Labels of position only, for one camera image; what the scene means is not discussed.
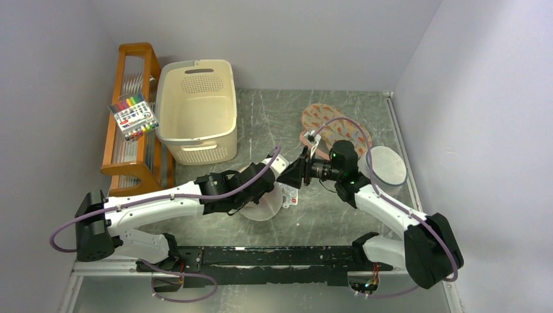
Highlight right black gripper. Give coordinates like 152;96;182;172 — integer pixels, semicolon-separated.
276;146;342;188

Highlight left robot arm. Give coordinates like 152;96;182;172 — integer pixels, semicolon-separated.
75;158;286;271

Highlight purple cable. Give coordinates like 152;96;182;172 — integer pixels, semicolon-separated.
48;144;282;254
312;116;460;300

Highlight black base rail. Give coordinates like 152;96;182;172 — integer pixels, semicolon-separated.
161;245;393;288

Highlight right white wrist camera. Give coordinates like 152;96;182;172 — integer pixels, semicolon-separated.
302;130;321;149

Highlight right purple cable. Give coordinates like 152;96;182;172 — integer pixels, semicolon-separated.
312;116;460;300

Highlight packaged ruler set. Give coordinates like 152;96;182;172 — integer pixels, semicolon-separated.
279;183;299;208

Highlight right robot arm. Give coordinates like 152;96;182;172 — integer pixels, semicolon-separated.
277;140;464;289

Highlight cream plastic laundry basket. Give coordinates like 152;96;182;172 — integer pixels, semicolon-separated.
155;59;237;166

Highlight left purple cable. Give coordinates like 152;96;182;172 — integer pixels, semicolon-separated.
48;144;282;254

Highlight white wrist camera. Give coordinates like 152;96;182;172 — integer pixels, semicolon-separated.
271;154;290;172
302;130;321;149

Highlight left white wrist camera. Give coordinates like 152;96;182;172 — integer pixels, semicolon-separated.
271;154;290;172

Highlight orange wooden rack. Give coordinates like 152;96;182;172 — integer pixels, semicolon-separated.
100;42;175;196

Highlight colour marker pack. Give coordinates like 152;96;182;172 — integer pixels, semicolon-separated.
108;93;159;141

